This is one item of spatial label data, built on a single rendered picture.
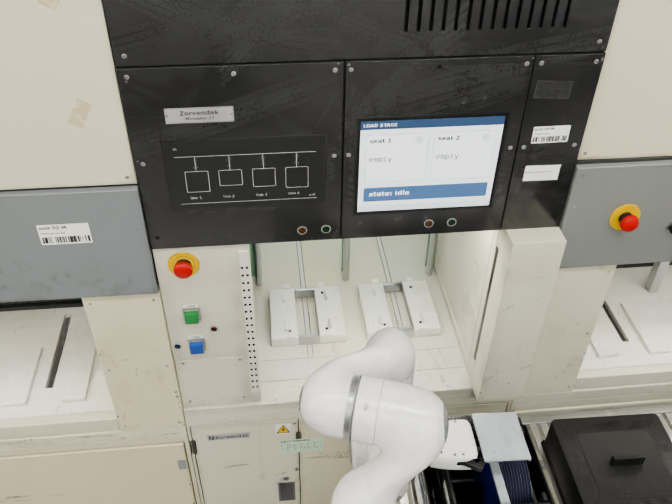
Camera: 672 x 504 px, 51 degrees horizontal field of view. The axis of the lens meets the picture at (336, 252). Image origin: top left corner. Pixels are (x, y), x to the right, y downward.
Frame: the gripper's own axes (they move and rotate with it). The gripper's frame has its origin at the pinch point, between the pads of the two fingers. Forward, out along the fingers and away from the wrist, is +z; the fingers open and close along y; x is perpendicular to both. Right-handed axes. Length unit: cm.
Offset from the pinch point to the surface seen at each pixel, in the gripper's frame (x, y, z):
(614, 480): -20.3, -1.5, 32.1
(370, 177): 49, -29, -26
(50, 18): 83, -27, -80
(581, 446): -20.2, -11.3, 27.5
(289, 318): -16, -57, -44
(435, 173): 49, -30, -13
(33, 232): 41, -26, -93
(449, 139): 57, -30, -11
